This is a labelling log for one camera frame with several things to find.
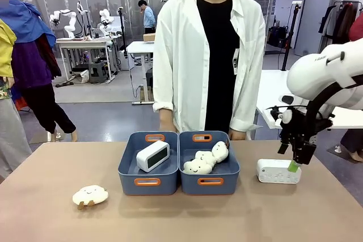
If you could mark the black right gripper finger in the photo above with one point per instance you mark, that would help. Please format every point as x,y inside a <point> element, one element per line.
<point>304,154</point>
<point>283,147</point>

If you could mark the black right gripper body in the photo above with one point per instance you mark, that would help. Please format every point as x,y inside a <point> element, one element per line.
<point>297,138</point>

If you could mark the white digital clock with buttons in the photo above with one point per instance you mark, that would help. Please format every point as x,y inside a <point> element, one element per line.
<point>273,171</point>

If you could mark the white cloud plush toy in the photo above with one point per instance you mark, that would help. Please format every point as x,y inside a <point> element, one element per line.
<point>196,167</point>
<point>204,157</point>
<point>220,151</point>
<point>90,195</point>

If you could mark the white digital clock dark screen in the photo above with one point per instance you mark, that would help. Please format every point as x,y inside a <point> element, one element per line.
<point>151,157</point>

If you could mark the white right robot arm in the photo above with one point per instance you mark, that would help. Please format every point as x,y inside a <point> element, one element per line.
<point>312,72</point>

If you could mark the person's right forearm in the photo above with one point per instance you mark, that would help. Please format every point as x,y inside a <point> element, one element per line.
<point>166,114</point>

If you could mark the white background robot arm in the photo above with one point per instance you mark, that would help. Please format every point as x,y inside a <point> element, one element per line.
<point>106,21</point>
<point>66,21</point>

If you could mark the person's left hand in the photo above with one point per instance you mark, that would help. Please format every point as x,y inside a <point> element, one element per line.
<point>236,135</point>

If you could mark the person's right hand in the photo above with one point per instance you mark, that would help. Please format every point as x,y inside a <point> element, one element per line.
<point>167,125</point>

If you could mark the large white table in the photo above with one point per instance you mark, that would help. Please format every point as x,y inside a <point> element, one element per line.
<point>272,91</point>

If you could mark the white name badge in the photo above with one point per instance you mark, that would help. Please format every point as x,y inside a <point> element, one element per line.
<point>236,62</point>

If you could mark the tall black tripod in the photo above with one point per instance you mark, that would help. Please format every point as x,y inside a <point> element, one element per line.
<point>290,35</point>

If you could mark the black clothes rack with coats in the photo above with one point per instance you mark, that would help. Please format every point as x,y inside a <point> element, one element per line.
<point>340,23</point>

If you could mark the red garment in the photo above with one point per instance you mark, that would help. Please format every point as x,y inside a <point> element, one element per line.
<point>357,31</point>

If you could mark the person in white shirt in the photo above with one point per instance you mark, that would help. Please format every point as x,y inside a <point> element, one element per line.
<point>184,55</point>

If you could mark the brown cardboard box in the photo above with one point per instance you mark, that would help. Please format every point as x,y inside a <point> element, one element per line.
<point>149,37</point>

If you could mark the white standing desk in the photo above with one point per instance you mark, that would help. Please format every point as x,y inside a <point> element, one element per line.
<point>140,46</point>

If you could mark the man in light blue shirt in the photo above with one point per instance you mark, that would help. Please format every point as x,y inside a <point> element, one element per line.
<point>148,18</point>

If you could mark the grey plastic stool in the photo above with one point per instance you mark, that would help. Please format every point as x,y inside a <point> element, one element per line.
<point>97,72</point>

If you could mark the white background workbench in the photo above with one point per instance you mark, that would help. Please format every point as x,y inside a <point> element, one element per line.
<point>85,44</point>

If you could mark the black trousers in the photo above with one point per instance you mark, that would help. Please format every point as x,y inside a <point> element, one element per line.
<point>45,108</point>

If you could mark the purple hanging garment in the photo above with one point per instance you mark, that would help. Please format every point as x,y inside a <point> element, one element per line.
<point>28,66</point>

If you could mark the grey trousers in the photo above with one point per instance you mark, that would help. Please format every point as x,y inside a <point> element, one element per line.
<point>11,137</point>

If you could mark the blue hanging garment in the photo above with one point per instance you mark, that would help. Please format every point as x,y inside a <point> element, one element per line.
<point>25,21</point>

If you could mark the yellow hanging garment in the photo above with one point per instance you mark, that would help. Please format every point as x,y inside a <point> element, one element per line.
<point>5,49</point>

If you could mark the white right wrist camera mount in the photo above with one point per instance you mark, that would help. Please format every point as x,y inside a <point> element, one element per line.
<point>286,116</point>

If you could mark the thin black camera stand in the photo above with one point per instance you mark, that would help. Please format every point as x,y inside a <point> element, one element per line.
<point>122,26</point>

